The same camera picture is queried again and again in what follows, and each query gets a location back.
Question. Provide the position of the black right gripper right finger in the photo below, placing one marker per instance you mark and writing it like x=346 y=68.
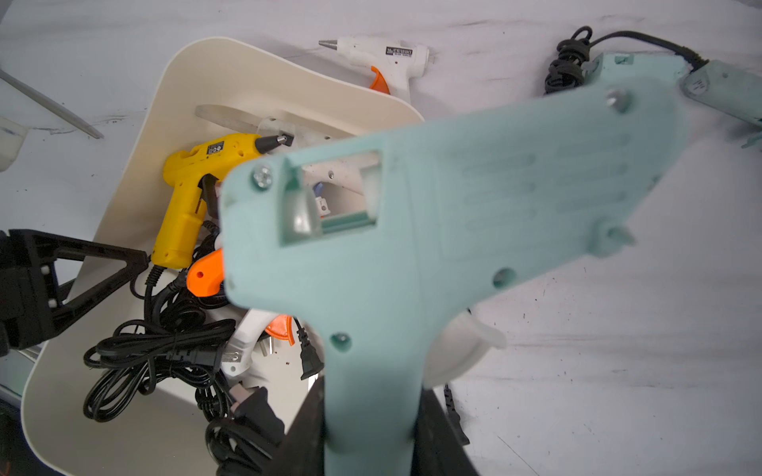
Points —
x=436 y=449

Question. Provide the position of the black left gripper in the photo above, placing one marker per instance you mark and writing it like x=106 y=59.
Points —
x=35 y=306

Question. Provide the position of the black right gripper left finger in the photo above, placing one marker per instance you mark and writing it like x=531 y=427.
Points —
x=302 y=452

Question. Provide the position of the yellow glue gun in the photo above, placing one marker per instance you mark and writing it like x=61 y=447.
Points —
x=193 y=176

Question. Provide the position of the white mini glue gun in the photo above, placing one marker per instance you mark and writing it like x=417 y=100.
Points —
x=262 y=347

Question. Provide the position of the cream plastic storage tray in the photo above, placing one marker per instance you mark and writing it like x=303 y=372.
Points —
x=163 y=433

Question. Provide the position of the light teal glue gun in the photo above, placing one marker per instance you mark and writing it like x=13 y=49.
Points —
x=378 y=242

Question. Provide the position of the white glue gun orange trigger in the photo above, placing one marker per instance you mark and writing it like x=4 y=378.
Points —
x=394 y=63

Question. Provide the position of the large white glue gun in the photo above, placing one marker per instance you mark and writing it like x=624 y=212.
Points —
x=303 y=133

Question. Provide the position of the large mint glue gun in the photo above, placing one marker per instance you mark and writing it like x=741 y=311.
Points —
x=724 y=87

